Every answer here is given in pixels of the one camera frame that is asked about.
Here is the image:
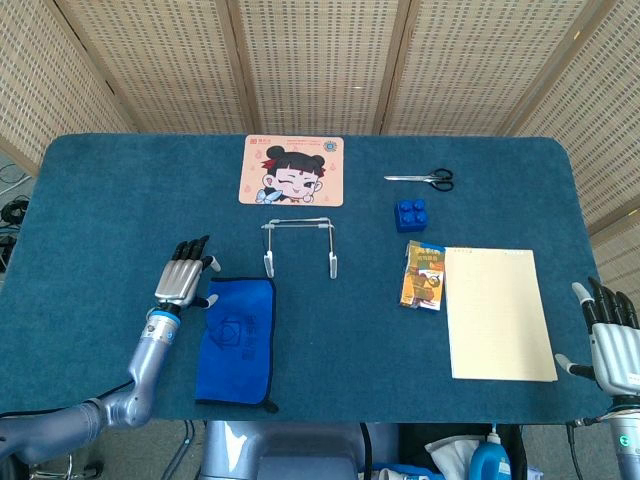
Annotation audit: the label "black floor cable bundle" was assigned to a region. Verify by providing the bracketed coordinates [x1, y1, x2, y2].
[0, 197, 31, 226]

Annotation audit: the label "cartoon girl mouse pad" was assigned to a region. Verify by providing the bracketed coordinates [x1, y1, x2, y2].
[237, 134, 346, 207]

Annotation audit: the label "grey and blue cloth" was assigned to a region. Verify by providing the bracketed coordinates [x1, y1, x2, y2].
[193, 277, 280, 414]

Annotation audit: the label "blue bottle white pump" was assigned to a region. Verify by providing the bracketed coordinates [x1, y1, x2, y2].
[468, 423, 514, 480]

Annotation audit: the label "bamboo folding screen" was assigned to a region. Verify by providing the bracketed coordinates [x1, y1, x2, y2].
[0, 0, 640, 301]

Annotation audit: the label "black bag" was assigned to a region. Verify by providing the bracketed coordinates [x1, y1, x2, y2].
[399, 423, 526, 480]

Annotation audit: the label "yellow blue snack box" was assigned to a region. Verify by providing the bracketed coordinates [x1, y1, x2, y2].
[398, 240, 447, 312]

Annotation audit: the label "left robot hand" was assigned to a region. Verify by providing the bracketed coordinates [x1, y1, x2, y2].
[153, 234, 221, 315]

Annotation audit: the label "black handled scissors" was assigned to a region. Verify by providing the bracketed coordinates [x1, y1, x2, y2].
[383, 168, 455, 193]

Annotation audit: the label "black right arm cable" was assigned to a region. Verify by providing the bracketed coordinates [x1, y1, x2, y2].
[564, 418, 611, 480]

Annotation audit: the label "blue carpet table mat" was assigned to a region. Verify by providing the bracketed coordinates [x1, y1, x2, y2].
[0, 133, 621, 426]

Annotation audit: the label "blue building block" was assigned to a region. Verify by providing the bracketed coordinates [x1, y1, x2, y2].
[393, 198, 431, 234]

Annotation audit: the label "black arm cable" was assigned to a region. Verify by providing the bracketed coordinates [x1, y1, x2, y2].
[564, 418, 611, 480]
[0, 378, 137, 419]

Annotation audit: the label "black torso cable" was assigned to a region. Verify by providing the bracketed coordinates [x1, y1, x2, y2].
[359, 422, 375, 480]

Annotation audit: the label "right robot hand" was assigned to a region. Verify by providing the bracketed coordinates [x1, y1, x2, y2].
[554, 276, 640, 399]

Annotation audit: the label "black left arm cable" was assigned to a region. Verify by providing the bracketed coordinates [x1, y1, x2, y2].
[0, 378, 137, 419]

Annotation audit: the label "cream paper pad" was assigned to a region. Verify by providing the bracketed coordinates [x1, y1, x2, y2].
[443, 246, 559, 384]

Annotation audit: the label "metal wire rack stand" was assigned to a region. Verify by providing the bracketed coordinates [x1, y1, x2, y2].
[261, 216, 340, 280]

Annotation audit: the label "white crumpled cloth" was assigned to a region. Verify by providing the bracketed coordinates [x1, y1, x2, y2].
[424, 434, 486, 474]

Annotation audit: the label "grey robot torso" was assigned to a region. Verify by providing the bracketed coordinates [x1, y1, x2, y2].
[199, 419, 401, 480]

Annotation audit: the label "chrome chair base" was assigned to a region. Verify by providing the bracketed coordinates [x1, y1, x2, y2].
[29, 449, 104, 480]

